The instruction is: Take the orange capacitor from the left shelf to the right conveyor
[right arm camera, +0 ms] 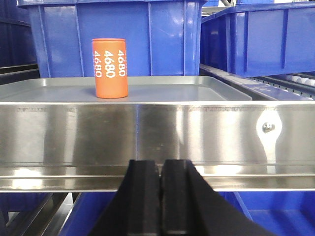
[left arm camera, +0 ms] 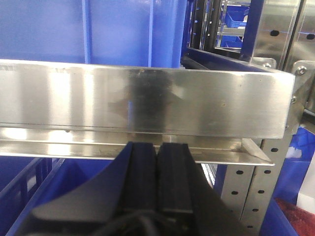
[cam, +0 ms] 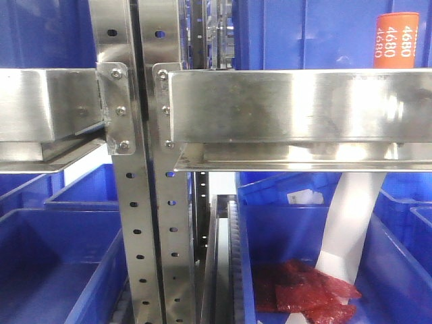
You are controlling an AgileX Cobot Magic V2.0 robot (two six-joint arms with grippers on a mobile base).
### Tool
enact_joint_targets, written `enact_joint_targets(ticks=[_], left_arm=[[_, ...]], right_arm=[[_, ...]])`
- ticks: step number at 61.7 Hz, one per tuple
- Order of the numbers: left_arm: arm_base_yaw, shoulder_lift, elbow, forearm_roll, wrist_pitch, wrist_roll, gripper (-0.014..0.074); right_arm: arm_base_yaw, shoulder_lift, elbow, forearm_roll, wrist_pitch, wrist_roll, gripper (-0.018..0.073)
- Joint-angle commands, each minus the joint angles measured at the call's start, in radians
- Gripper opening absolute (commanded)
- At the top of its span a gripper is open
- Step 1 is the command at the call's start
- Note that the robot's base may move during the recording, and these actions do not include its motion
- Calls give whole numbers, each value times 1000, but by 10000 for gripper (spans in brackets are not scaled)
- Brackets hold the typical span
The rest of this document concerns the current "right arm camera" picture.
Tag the blue plastic bin right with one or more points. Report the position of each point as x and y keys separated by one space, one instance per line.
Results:
x=260 y=39

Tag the orange capacitor cylinder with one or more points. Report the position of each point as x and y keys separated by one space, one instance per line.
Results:
x=110 y=68

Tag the blue plastic bin centre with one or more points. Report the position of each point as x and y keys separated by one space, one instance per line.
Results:
x=162 y=36

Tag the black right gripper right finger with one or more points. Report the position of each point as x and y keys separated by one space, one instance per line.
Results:
x=190 y=206

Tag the blue plastic bin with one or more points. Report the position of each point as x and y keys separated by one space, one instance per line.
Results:
x=162 y=36
x=260 y=39

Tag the white roller track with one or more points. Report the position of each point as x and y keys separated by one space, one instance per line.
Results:
x=303 y=80

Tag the blue plastic bin below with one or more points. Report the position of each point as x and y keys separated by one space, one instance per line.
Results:
x=285 y=213

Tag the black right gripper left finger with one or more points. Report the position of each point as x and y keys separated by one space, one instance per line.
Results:
x=135 y=208

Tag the stainless steel shelf rail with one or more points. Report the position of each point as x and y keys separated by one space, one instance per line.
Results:
x=234 y=145

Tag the grey metal tray on shelf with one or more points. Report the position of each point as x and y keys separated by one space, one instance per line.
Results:
x=141 y=89

